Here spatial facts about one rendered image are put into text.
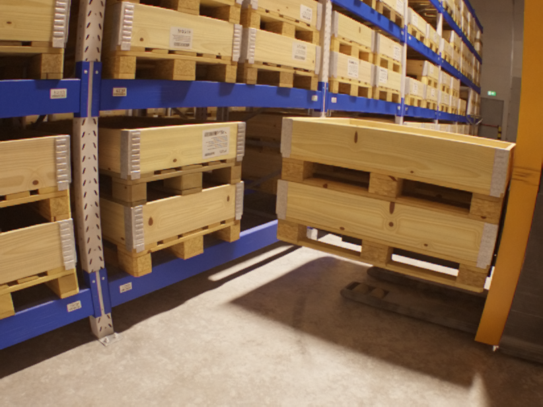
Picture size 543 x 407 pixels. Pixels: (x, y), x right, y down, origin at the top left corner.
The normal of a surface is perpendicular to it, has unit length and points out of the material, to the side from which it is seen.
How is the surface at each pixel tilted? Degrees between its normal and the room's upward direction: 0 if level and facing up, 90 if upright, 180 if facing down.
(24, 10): 90
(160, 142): 90
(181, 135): 90
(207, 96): 90
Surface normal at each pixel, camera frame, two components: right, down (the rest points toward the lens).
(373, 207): -0.57, 0.17
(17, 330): 0.82, 0.18
